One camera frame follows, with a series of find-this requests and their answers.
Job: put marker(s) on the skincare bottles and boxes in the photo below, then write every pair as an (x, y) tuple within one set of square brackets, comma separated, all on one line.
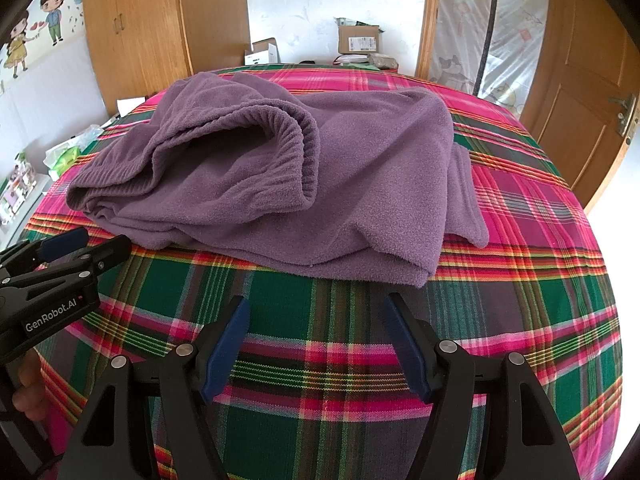
[(15, 185)]

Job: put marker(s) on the brown cardboard box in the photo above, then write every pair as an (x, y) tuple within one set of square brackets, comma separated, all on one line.
[(357, 39)]

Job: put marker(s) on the green tissue pack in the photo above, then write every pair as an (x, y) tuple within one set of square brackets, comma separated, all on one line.
[(62, 158)]

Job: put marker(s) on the transparent printed door curtain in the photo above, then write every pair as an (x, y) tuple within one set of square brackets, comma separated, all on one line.
[(500, 35)]

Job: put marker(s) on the white open carton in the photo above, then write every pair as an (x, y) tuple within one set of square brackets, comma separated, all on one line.
[(262, 52)]

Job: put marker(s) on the cartoon couple wall sticker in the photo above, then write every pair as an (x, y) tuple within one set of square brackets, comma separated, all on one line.
[(50, 5)]

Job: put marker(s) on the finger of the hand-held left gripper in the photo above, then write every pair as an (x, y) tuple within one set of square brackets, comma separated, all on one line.
[(62, 242), (107, 251)]

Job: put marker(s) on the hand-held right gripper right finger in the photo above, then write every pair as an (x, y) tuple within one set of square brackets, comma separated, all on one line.
[(407, 352)]

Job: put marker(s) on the pink green plaid bed sheet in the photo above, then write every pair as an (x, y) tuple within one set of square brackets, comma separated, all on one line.
[(525, 285)]

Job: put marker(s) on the wooden wardrobe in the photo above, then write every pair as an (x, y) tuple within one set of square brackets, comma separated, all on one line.
[(150, 25)]

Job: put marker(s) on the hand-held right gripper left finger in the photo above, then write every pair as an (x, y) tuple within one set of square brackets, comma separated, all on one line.
[(225, 352)]

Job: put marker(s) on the metal door lock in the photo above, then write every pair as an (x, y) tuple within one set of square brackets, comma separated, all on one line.
[(627, 115)]

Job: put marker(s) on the person's left hand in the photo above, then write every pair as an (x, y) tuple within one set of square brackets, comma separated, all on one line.
[(31, 390)]

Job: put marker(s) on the wooden door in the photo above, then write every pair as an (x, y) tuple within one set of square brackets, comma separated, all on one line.
[(427, 20), (575, 60)]

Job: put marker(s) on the purple fleece pants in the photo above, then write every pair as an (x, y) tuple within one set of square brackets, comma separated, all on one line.
[(375, 170)]

